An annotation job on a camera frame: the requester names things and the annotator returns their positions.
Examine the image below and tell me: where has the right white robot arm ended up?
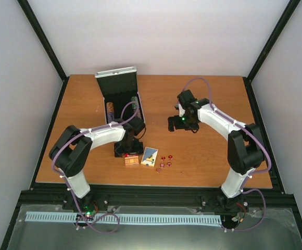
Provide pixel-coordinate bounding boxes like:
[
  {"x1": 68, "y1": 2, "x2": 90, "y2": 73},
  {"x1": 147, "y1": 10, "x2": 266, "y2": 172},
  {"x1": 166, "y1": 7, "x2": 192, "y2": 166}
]
[{"x1": 168, "y1": 97, "x2": 271, "y2": 210}]

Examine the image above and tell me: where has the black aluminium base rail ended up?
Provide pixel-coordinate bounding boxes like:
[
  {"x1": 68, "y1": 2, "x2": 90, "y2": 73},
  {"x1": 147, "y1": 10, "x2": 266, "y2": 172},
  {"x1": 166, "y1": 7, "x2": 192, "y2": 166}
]
[{"x1": 16, "y1": 183, "x2": 298, "y2": 214}]

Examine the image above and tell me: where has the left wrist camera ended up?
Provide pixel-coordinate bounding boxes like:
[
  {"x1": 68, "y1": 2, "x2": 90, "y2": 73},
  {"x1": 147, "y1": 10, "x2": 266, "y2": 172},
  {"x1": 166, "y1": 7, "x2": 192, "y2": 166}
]
[{"x1": 129, "y1": 117, "x2": 146, "y2": 136}]

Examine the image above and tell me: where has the orange poker chip stack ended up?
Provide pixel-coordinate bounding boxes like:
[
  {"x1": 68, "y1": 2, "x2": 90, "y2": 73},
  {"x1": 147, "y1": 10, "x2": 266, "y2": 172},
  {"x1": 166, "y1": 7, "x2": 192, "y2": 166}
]
[{"x1": 106, "y1": 102, "x2": 115, "y2": 116}]

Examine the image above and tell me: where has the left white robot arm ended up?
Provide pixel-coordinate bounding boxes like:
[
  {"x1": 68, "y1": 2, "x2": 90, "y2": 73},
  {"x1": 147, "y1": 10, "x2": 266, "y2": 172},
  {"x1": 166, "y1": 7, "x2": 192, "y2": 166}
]
[{"x1": 49, "y1": 119, "x2": 146, "y2": 210}]

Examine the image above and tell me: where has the black frame post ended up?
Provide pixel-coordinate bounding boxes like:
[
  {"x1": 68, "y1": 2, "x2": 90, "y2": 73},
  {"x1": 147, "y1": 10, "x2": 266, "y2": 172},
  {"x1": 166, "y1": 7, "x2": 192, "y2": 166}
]
[
  {"x1": 17, "y1": 0, "x2": 68, "y2": 82},
  {"x1": 246, "y1": 0, "x2": 301, "y2": 80}
]

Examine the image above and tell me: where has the aluminium poker case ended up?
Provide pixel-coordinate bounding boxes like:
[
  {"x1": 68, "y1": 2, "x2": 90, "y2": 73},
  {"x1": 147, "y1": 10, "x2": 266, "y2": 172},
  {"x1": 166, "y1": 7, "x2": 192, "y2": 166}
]
[{"x1": 95, "y1": 66, "x2": 143, "y2": 123}]

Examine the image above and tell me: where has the green poker chip stack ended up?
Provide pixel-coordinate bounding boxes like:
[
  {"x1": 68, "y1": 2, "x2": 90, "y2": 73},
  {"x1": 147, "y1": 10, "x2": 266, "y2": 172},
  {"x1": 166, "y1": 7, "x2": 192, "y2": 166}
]
[{"x1": 131, "y1": 96, "x2": 139, "y2": 110}]

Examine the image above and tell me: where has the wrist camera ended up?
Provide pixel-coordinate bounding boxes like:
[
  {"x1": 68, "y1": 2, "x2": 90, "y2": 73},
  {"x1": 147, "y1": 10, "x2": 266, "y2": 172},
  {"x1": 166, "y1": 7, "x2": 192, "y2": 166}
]
[
  {"x1": 175, "y1": 90, "x2": 197, "y2": 117},
  {"x1": 129, "y1": 117, "x2": 146, "y2": 136}
]

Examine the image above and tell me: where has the left black frame post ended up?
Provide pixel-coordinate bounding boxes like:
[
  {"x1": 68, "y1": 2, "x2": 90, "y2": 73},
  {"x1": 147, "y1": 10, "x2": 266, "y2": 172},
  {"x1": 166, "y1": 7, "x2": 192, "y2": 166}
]
[{"x1": 17, "y1": 0, "x2": 68, "y2": 82}]

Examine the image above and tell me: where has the white slotted cable duct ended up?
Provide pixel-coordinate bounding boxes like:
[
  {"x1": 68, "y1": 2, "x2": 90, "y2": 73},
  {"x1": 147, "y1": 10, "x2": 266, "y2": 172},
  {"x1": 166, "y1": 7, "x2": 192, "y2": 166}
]
[{"x1": 24, "y1": 211, "x2": 221, "y2": 227}]

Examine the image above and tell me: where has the right black frame post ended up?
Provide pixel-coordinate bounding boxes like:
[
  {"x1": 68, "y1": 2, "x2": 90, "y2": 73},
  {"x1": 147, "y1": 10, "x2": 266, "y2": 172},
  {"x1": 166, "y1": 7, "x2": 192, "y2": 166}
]
[{"x1": 246, "y1": 0, "x2": 301, "y2": 80}]

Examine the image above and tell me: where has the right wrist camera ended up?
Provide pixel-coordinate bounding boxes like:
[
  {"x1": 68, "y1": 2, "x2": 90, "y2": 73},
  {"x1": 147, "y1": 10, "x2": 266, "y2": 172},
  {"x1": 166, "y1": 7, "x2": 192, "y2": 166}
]
[{"x1": 175, "y1": 90, "x2": 197, "y2": 117}]

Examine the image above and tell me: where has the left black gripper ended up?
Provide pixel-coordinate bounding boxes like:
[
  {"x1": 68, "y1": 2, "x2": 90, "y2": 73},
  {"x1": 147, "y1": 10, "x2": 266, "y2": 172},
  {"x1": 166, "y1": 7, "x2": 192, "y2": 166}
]
[{"x1": 115, "y1": 140, "x2": 144, "y2": 158}]

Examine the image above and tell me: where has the blue playing card box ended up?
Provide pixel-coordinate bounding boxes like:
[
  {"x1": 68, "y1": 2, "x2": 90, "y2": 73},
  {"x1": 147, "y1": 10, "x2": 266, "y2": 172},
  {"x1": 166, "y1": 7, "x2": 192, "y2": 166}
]
[{"x1": 141, "y1": 147, "x2": 158, "y2": 167}]

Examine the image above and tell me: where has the brown poker chip stack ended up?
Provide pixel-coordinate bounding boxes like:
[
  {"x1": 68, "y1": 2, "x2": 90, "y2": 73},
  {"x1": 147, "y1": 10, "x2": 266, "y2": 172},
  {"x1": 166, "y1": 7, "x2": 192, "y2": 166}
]
[{"x1": 107, "y1": 114, "x2": 115, "y2": 123}]

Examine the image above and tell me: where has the red playing card box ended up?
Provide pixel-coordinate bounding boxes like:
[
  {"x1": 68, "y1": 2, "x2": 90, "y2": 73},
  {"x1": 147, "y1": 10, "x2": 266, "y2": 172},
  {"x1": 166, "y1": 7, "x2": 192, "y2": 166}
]
[{"x1": 124, "y1": 154, "x2": 140, "y2": 167}]

